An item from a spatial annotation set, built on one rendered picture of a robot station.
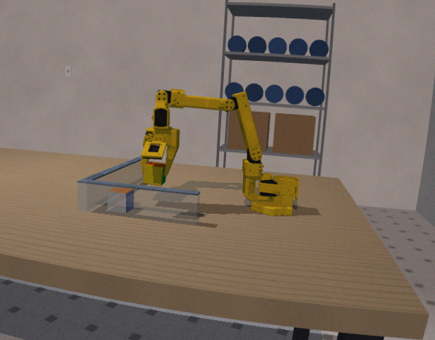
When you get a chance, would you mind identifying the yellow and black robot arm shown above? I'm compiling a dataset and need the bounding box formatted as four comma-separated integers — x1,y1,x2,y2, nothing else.
152,89,297,216

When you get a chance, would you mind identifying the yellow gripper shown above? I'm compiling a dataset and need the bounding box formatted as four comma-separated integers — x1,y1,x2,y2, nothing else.
141,127,180,176

